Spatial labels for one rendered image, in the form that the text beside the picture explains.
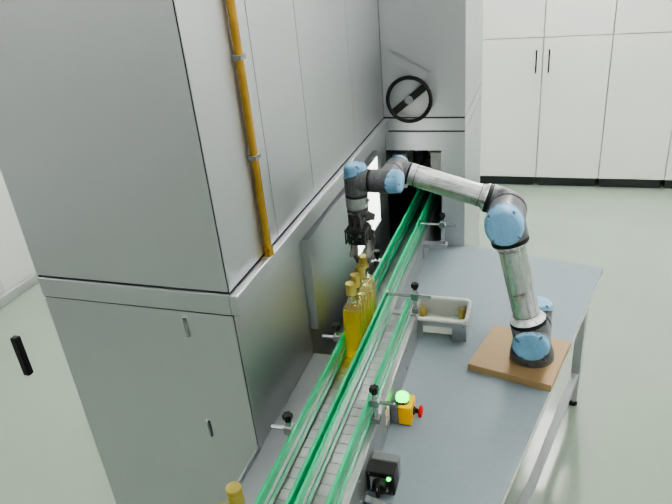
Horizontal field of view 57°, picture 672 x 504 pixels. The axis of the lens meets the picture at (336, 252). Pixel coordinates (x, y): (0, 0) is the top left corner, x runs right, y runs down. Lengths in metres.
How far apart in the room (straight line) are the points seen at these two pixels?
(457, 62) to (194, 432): 1.86
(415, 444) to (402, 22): 1.77
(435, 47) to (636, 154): 3.31
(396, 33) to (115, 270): 1.70
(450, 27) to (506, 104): 2.94
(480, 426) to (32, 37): 1.64
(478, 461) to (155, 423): 0.97
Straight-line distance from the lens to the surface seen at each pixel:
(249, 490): 1.78
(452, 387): 2.23
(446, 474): 1.95
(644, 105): 5.77
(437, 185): 2.07
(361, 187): 2.00
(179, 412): 1.93
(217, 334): 1.67
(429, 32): 2.87
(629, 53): 5.67
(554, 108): 5.73
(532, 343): 2.09
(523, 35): 5.61
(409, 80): 2.91
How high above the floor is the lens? 2.16
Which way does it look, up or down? 27 degrees down
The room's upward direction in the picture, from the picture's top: 6 degrees counter-clockwise
